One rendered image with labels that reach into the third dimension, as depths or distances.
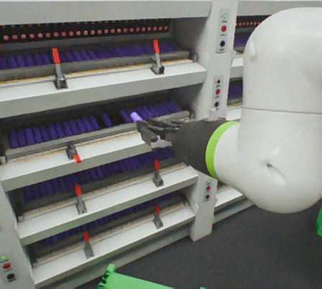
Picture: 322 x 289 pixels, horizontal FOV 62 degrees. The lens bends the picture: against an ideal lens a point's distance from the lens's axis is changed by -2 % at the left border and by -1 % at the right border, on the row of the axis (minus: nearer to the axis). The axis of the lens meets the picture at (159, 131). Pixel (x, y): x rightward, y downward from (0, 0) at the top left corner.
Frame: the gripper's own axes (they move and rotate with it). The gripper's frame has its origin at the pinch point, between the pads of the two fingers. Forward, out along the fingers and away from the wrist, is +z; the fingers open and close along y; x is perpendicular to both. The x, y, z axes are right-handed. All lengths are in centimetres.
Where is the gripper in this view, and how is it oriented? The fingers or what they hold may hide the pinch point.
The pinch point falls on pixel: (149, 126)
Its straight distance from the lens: 62.8
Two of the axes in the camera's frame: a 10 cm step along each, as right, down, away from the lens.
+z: -4.9, -1.6, 8.6
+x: 1.2, 9.6, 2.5
